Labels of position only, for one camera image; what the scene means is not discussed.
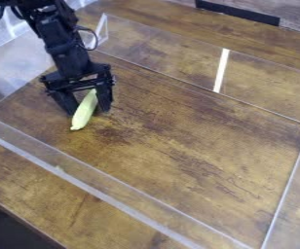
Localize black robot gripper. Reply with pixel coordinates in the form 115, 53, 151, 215
38, 45, 117, 117

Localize green handled spoon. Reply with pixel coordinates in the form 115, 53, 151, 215
71, 89, 98, 130

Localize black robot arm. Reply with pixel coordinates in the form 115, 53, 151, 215
0, 0, 115, 115

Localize black bar on table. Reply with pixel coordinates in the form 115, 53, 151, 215
194, 0, 280, 26

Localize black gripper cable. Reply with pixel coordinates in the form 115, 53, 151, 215
72, 24, 100, 52

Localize clear acrylic enclosure walls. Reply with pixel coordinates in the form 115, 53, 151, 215
0, 13, 300, 249

